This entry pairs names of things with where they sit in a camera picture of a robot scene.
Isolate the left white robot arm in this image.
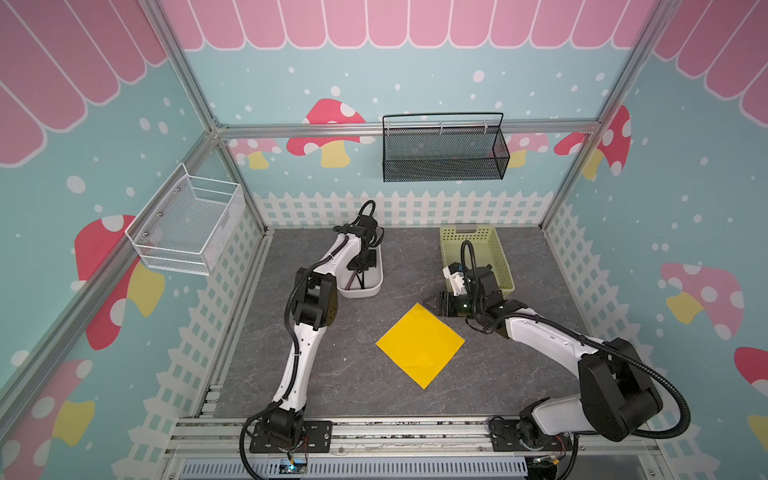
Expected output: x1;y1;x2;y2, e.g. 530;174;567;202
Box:
260;213;384;448

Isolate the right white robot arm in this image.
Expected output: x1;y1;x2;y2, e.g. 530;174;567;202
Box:
426;262;663;450

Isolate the yellow paper napkin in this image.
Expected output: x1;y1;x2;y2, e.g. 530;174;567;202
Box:
376;304;465;389

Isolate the white plastic tub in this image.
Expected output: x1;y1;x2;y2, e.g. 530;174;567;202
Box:
337;246;384;299

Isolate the green perforated plastic basket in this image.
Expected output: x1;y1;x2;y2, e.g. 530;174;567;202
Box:
440;224;515;298

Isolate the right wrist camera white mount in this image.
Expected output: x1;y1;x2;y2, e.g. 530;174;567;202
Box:
442;262;467;296

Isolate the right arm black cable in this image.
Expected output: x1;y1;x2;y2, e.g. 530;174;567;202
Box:
459;239;692;440

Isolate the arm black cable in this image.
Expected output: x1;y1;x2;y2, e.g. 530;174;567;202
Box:
459;239;692;440
238;199;379;480

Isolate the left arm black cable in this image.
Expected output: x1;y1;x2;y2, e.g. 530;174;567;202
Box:
238;199;379;480

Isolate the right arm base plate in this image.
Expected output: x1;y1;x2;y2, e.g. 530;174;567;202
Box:
487;416;572;454

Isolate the black mesh wall basket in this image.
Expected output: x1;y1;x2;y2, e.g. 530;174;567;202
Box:
381;112;511;182

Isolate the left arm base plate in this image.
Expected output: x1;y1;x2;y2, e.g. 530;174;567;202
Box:
245;421;333;453

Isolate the white wire wall basket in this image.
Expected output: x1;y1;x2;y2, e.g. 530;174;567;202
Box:
125;164;245;276

